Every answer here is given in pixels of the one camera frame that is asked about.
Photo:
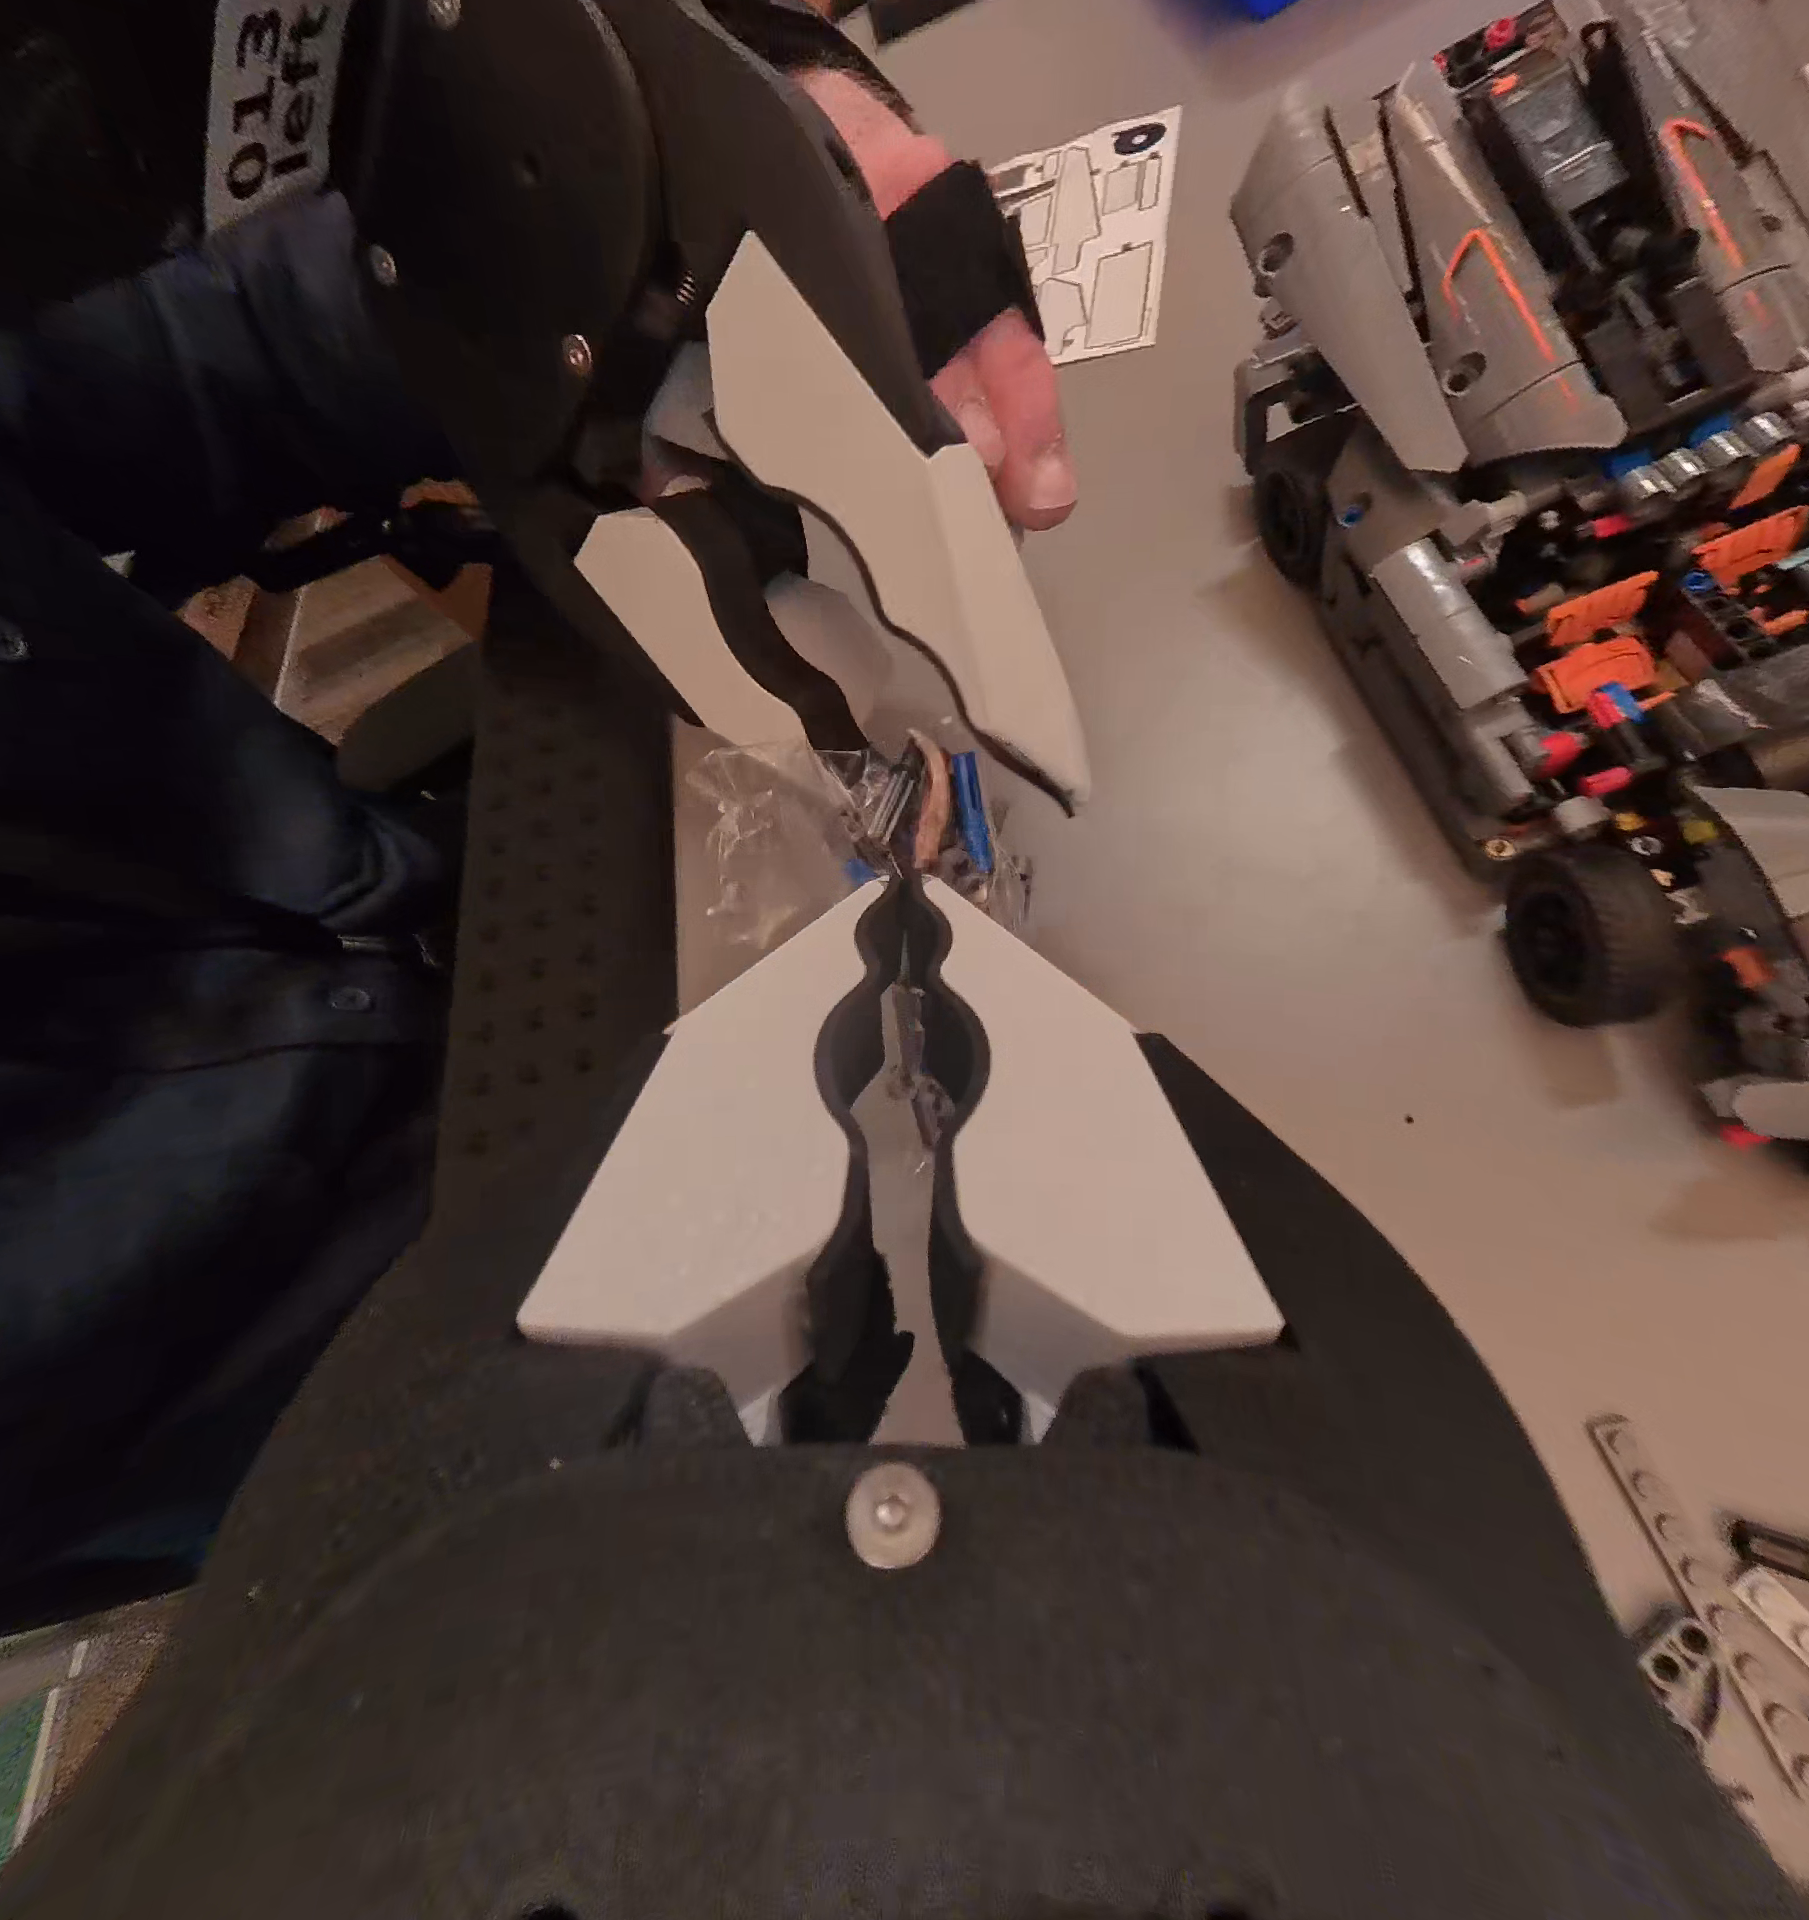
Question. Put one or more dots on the clear bag of lego parts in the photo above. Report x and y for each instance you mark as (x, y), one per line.
(755, 840)

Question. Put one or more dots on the lego sticker sheet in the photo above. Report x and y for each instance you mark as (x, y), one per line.
(1114, 286)

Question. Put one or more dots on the pile of grey lego plates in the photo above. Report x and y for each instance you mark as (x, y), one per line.
(1671, 1531)

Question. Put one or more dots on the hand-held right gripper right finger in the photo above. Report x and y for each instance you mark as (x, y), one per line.
(1114, 1199)

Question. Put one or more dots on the person's navy shirt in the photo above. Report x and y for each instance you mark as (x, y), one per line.
(123, 1199)

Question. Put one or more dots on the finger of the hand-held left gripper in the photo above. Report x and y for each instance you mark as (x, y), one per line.
(648, 600)
(845, 390)

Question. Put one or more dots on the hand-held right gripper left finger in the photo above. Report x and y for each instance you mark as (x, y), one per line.
(695, 1199)

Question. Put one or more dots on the black perforated table edge strip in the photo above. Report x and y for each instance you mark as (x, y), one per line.
(559, 901)

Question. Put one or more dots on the person's left hand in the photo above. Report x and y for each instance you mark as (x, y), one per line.
(1017, 420)

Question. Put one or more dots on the grey lego car model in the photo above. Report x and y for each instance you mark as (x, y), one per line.
(1444, 629)

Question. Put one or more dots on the person's left forearm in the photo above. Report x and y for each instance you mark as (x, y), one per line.
(169, 390)

